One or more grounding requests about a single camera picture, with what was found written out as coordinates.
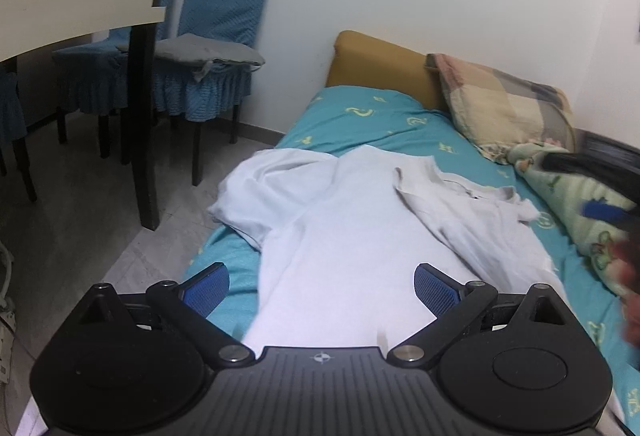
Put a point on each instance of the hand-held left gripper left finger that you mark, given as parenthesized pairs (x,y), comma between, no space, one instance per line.
(205,288)

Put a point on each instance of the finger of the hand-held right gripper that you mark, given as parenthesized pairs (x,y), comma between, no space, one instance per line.
(602,210)
(570,163)

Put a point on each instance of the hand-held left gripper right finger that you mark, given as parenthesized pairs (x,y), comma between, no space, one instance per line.
(437,288)

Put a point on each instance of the white printed t-shirt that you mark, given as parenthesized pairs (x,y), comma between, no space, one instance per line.
(360,216)

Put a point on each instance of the person's right hand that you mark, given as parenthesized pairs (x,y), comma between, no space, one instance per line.
(631,276)

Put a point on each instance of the green printed fleece blanket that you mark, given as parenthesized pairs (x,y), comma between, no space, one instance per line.
(565,201)

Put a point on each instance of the plaid pillow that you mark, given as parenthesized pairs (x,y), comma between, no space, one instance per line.
(500,105)

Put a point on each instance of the bed with teal sheet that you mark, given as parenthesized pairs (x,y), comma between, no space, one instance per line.
(360,115)

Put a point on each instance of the white power strip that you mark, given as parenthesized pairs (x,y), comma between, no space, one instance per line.
(6,316)

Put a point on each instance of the mustard headboard cushion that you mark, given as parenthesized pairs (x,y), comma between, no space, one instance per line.
(380,65)

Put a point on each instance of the grey seat cushion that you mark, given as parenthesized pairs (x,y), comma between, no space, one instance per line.
(200,50)

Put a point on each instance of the wooden dining table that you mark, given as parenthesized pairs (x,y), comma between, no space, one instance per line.
(75,10)

